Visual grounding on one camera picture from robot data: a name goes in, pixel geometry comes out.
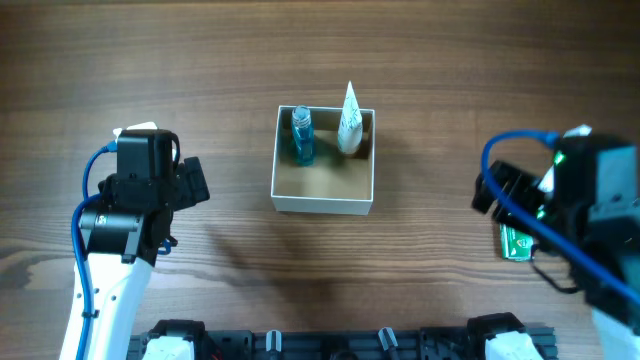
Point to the white open cardboard box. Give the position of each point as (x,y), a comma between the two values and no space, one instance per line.
(333,183)

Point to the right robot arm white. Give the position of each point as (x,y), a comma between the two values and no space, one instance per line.
(590,218)

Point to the green white soap box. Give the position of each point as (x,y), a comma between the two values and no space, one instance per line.
(516,245)

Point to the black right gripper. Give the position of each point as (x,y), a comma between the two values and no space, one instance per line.
(510,176)

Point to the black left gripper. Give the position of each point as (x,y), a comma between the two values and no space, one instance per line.
(198,181)

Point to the white Pantene tube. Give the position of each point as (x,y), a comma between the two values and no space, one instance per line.
(350,130)

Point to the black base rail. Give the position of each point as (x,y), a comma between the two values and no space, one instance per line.
(431,343)

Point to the blue Listerine mouthwash bottle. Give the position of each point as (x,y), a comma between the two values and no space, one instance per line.
(303,134)

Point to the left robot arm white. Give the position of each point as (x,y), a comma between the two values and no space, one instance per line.
(117,236)

